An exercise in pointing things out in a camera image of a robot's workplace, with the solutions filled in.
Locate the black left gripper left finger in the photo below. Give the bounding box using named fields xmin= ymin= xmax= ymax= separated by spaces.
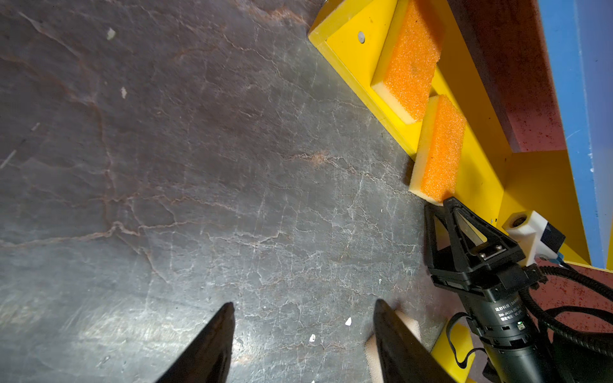
xmin=157 ymin=303 xmax=236 ymax=383

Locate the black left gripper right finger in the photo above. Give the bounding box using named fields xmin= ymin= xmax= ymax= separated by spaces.
xmin=373 ymin=299 xmax=453 ymax=383

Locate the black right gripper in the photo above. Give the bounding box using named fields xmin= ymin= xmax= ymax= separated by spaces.
xmin=424 ymin=197 xmax=562 ymax=382

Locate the yellow orange scrub sponge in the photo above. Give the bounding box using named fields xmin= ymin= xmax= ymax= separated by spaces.
xmin=370 ymin=1 xmax=445 ymax=124

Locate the yellow shelf unit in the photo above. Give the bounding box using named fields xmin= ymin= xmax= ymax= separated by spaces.
xmin=308 ymin=1 xmax=612 ymax=270

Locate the pale pink sponge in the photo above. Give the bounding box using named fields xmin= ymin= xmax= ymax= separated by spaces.
xmin=365 ymin=308 xmax=421 ymax=382

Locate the yellow sponge middle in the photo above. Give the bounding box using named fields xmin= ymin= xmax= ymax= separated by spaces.
xmin=429 ymin=319 xmax=477 ymax=383

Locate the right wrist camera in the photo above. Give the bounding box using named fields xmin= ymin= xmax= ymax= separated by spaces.
xmin=502 ymin=211 xmax=566 ymax=267

